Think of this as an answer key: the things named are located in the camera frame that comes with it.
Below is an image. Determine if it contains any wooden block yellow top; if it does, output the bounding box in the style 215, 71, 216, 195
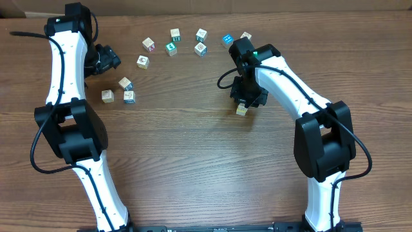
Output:
236, 108, 247, 116

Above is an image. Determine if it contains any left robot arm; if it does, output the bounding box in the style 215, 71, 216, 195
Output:
34, 3, 133, 231

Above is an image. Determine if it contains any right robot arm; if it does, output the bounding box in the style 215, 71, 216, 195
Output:
229, 37, 362, 231

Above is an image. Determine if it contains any wooden block blue C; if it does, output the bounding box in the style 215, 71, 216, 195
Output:
118, 77, 133, 91

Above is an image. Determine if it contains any wooden block yellow side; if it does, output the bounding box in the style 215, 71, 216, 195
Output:
240, 32, 252, 41
101, 90, 115, 103

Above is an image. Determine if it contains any wooden block orange top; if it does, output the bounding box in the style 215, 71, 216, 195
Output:
136, 55, 149, 70

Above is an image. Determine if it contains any wooden block blue T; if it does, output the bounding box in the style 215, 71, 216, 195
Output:
124, 91, 136, 104

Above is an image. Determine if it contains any wooden block red X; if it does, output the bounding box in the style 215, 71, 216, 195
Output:
142, 37, 155, 52

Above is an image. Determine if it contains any wooden block blue top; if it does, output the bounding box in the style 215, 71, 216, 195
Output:
221, 34, 234, 48

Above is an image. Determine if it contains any wooden block yellow side far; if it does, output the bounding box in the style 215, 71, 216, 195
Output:
240, 32, 252, 41

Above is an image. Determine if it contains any wooden block blue side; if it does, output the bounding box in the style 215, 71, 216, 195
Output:
194, 42, 207, 57

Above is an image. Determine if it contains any wooden block green 4 top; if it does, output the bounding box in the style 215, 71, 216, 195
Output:
165, 42, 177, 56

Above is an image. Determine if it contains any wooden block green N side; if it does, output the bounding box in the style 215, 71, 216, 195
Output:
170, 28, 181, 42

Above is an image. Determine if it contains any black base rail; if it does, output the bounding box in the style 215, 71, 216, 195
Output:
77, 220, 364, 232

